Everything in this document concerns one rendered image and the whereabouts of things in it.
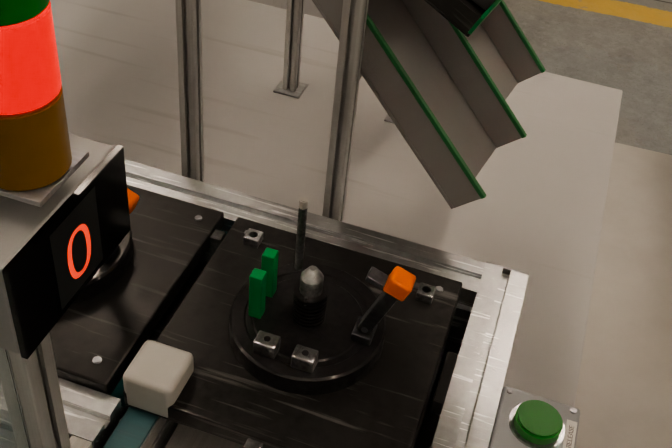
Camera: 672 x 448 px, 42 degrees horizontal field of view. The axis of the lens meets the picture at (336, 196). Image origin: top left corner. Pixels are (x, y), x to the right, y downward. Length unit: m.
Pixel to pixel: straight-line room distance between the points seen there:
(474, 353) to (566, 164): 0.49
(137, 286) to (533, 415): 0.38
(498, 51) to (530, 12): 2.42
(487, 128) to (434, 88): 0.09
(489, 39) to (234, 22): 0.50
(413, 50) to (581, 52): 2.42
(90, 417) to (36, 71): 0.39
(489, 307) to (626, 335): 0.22
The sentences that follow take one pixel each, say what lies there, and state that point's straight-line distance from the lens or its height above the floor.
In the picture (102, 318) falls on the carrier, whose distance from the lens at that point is 0.82.
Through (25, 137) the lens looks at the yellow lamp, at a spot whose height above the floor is 1.30.
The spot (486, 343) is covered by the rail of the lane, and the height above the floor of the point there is 0.95.
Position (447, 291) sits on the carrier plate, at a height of 0.97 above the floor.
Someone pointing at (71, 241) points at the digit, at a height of 1.22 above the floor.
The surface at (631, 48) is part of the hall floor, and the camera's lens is 3.47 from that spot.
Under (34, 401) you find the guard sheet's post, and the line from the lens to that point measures 0.67.
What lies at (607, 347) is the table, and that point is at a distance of 1.02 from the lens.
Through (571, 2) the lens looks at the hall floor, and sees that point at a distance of 3.70.
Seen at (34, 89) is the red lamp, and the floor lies 1.32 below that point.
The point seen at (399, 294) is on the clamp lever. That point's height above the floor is 1.06.
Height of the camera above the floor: 1.58
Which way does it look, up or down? 40 degrees down
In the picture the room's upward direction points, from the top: 6 degrees clockwise
